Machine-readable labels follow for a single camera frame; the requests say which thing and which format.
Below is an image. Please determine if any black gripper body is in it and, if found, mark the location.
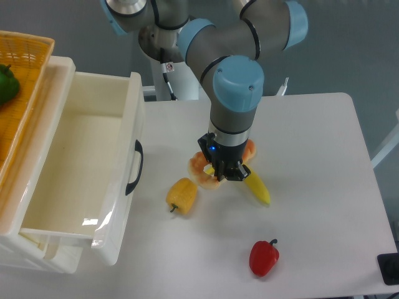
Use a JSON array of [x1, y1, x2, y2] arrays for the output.
[[198, 133, 248, 168]]

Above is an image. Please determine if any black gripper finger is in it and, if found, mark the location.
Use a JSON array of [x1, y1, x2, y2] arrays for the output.
[[224, 164, 251, 181], [212, 161, 225, 181]]

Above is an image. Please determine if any glazed ring donut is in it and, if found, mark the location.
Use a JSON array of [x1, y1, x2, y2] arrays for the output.
[[188, 151, 220, 190]]

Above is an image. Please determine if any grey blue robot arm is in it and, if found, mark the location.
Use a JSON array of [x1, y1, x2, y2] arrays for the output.
[[101, 1, 309, 181]]

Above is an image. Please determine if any open white upper drawer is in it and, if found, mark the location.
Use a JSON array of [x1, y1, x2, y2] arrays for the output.
[[20, 72, 145, 273]]

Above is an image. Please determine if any white drawer cabinet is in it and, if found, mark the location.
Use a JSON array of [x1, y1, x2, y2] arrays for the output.
[[0, 55, 85, 275]]

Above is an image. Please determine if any yellow banana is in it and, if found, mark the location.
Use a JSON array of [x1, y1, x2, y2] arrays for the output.
[[204, 166, 271, 206]]

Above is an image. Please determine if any yellow bell pepper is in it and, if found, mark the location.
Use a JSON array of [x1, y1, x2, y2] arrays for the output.
[[166, 178, 198, 215]]

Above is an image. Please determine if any red bell pepper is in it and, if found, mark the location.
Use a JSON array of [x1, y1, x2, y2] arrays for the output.
[[249, 239, 280, 277]]

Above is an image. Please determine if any black device at table edge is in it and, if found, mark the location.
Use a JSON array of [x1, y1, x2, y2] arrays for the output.
[[377, 252, 399, 285]]

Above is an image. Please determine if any orange woven basket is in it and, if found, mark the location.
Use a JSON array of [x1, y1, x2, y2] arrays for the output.
[[1, 31, 55, 185]]

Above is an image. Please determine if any green bell pepper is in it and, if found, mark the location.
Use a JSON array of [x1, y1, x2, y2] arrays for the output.
[[0, 64, 20, 105]]

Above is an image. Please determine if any black drawer handle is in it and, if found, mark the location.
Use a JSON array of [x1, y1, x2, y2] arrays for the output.
[[125, 140, 144, 196]]

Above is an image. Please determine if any white frame bar right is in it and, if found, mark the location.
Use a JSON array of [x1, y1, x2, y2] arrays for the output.
[[370, 108, 399, 169]]

